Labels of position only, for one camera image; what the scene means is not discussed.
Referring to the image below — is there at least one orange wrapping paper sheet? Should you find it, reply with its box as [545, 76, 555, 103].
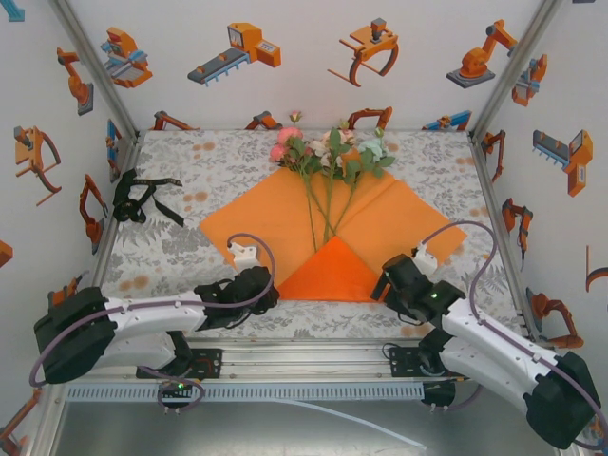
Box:
[198, 149, 469, 304]

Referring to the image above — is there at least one light blue fake flower stem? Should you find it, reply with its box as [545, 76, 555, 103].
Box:
[332, 126, 396, 238]

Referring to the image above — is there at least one cream fake flower stem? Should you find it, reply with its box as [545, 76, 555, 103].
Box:
[311, 137, 343, 246]

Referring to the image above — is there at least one black printed ribbon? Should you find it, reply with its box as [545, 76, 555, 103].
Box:
[112, 168, 186, 228]

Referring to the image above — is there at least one floral patterned tablecloth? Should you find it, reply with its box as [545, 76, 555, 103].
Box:
[89, 127, 531, 341]

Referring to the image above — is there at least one small circuit board green light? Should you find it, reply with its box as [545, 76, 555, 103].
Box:
[158, 379, 197, 396]

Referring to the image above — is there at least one grey metal base panel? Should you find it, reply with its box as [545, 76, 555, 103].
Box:
[47, 401, 547, 456]

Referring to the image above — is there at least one thin white tube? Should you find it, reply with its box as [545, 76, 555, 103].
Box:
[265, 397, 428, 450]

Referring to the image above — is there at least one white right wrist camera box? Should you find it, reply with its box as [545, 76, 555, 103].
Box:
[410, 241, 439, 277]

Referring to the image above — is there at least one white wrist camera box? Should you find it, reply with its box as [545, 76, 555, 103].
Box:
[226, 240, 262, 273]
[410, 241, 439, 277]

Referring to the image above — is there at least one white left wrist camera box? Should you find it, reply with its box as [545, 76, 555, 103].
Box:
[226, 240, 262, 273]

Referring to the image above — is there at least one aluminium frame rail with grooves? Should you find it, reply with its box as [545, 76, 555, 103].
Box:
[45, 337, 564, 385]

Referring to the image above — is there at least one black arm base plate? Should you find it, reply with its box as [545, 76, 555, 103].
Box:
[388, 348, 476, 380]
[136, 348, 224, 380]

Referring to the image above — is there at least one white slotted cable duct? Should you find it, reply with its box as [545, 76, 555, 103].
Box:
[65, 383, 425, 404]

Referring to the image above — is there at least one black box under rail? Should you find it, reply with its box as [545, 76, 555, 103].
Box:
[421, 381, 457, 413]

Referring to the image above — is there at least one aluminium table side rail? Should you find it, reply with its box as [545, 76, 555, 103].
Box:
[51, 131, 143, 346]
[467, 130, 541, 343]

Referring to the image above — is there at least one aluminium frame leg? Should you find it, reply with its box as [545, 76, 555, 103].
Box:
[26, 383, 67, 456]

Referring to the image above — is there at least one slanted aluminium frame post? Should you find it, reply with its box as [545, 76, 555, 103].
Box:
[47, 0, 142, 137]
[469, 0, 564, 139]

